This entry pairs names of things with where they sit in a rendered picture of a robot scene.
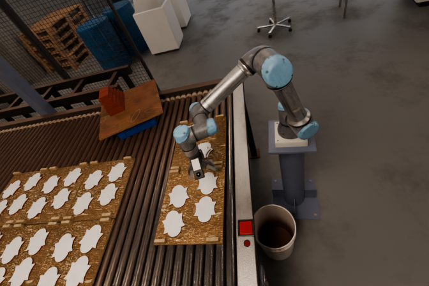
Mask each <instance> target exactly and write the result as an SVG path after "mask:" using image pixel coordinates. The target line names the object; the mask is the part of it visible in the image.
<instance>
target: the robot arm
mask: <svg viewBox="0 0 429 286"><path fill-rule="evenodd" d="M255 73H258V74H259V75H260V77H261V78H262V79H263V81H264V83H265V85H266V86H267V88H268V89H270V90H272V91H274V92H275V95H276V96H277V98H278V100H279V101H280V102H279V103H278V113H279V120H280V122H279V124H278V127H277V130H278V134H279V136H280V137H282V138H284V139H296V138H298V137H299V138H300V139H303V140H304V139H309V138H310V137H312V136H313V135H315V134H316V133H317V131H318V129H319V124H318V123H317V122H316V121H315V120H314V119H313V117H312V115H311V114H310V111H309V110H308V109H306V108H304V107H303V104H302V102H301V100H300V98H299V96H298V94H297V92H296V89H295V87H294V85H293V83H292V78H293V73H294V69H293V66H292V64H291V62H290V61H289V60H288V59H287V58H286V57H284V56H282V55H281V54H279V53H278V52H277V51H275V50H274V49H273V48H271V47H269V46H267V45H261V46H258V47H255V48H253V49H251V50H250V51H249V52H247V53H246V54H245V55H244V56H243V57H242V58H241V59H240V60H239V61H238V65H237V66H236V67H235V68H234V69H233V70H231V71H230V72H229V73H228V74H227V75H226V76H225V77H224V78H223V79H222V80H221V81H220V82H219V83H218V84H217V85H216V86H215V87H214V88H213V89H212V90H211V91H210V92H209V93H208V94H207V95H206V96H205V97H204V98H203V99H202V100H201V101H200V102H195V103H193V104H191V105H190V108H189V111H190V116H191V117H192V120H193V123H194V125H193V126H191V127H187V126H186V125H179V126H177V127H176V128H175V129H174V131H173V136H174V138H175V140H176V142H177V143H178V145H179V147H180V148H181V151H182V152H183V153H184V155H185V156H186V157H187V158H189V162H190V163H191V164H190V166H189V167H188V175H189V178H190V179H191V180H192V179H193V175H194V177H195V180H198V179H202V178H204V177H205V175H204V171H203V168H204V167H205V166H206V168H207V169H211V170H214V171H215V172H216V171H218V169H217V167H216V166H215V165H214V163H213V161H212V160H211V159H209V160H203V159H204V154H203V152H202V150H201V149H199V147H198V145H197V143H196V142H198V141H200V140H202V139H205V138H207V137H210V136H212V135H214V134H216V133H218V127H217V125H216V123H215V121H214V119H213V118H208V116H207V115H209V114H210V113H211V112H212V111H213V110H214V109H215V108H216V107H217V106H218V105H219V104H221V102H222V101H224V99H226V97H228V95H229V94H230V93H232V92H233V91H234V90H235V89H236V88H237V87H238V86H239V85H240V84H241V83H242V82H244V81H245V80H246V79H247V78H248V77H249V76H253V75H254V74H255Z"/></svg>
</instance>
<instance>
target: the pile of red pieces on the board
mask: <svg viewBox="0 0 429 286"><path fill-rule="evenodd" d="M98 101H99V102H101V105H103V108H105V109H106V111H107V113H108V114H109V116H113V115H115V114H118V113H120V112H122V111H124V110H125V104H124V93H123V92H122V91H120V90H118V89H115V88H114V89H113V88H112V87H109V86H106V87H103V88H101V89H100V92H99V99H98Z"/></svg>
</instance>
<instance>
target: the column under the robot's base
mask: <svg viewBox="0 0 429 286"><path fill-rule="evenodd" d="M279 121H280V120H275V121H268V135H269V154H278V155H279V159H280V169H281V175H282V178H271V180H272V204H273V205H278V206H281V207H284V208H285V209H286V210H287V211H288V212H289V213H290V214H291V215H292V216H293V218H294V219H303V220H320V213H319V205H318V200H317V189H316V187H315V180H314V178H305V153H317V150H316V145H315V139H314V135H313V136H312V137H310V138H309V139H308V146H300V147H276V146H275V122H279Z"/></svg>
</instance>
